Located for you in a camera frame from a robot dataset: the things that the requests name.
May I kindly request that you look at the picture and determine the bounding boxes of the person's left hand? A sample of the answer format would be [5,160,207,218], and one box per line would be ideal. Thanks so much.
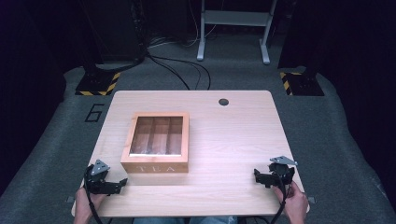
[73,187,106,224]

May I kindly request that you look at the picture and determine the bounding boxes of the person's right hand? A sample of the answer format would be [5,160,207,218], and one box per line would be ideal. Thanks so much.
[273,181,310,224]

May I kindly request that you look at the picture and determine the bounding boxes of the black equipment box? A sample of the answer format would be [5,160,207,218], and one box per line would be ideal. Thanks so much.
[101,0,147,63]

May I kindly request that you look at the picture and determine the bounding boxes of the white metal stand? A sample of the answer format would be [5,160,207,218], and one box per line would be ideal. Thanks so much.
[196,0,278,66]

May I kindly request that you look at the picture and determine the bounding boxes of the black stand hazard-striped base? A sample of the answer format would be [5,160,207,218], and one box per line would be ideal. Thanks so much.
[75,0,122,97]
[278,0,326,97]

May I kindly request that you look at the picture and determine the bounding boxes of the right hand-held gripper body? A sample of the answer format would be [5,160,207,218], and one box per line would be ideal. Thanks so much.
[268,155,299,188]

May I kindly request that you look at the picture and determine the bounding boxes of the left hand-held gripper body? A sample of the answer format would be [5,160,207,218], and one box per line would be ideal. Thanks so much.
[83,159,111,196]

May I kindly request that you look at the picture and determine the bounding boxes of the black floor cables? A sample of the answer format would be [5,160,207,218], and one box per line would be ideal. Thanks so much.
[145,50,213,91]

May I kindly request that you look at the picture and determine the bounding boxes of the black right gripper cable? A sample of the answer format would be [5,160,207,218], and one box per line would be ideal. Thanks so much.
[270,175,289,224]

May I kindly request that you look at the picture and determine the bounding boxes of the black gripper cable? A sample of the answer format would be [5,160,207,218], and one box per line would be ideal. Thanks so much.
[83,164,106,224]
[270,175,289,224]

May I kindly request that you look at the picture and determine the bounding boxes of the white floor cables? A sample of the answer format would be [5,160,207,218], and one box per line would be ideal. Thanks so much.
[148,0,219,49]

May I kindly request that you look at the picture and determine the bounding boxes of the person's blue jeans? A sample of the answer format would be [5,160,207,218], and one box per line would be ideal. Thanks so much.
[132,216,238,224]

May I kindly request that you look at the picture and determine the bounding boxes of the wooden tea box glass lid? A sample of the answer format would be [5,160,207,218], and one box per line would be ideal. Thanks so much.
[120,111,191,175]

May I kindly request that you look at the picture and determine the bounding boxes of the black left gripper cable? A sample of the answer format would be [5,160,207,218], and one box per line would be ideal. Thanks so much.
[83,164,106,224]

